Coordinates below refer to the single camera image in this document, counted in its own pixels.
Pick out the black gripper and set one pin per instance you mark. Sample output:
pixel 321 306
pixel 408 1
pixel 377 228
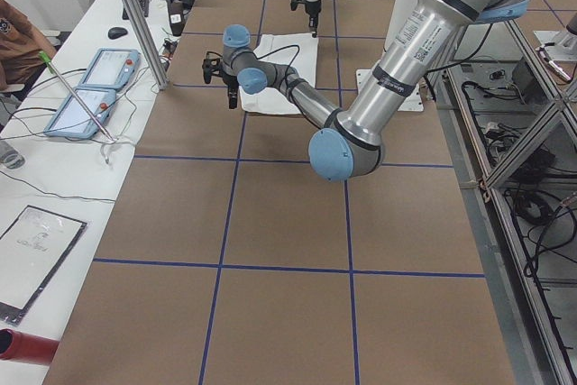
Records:
pixel 312 10
pixel 231 84

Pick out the upper blue teach pendant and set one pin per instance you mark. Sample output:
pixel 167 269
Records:
pixel 111 68

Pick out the blue teach pendant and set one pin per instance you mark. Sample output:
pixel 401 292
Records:
pixel 111 68
pixel 72 121

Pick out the black computer mouse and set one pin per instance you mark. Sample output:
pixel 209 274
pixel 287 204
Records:
pixel 116 32

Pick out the lower blue teach pendant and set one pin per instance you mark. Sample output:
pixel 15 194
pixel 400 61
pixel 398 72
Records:
pixel 72 121

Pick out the green tipped metal rod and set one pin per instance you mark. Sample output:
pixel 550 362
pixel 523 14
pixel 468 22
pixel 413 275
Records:
pixel 47 60

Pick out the seated person brown shirt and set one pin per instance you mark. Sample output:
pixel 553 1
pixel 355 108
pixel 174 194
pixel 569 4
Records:
pixel 21 43

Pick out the black framed sheet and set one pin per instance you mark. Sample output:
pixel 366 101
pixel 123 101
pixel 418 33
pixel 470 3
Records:
pixel 33 247

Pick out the red cylinder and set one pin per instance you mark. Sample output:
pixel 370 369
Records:
pixel 25 348

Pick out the aluminium frame post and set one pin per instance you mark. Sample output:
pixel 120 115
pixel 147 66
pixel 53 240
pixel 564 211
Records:
pixel 144 37

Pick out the aluminium frame rail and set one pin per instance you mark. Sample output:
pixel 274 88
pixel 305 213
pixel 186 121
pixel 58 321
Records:
pixel 518 119

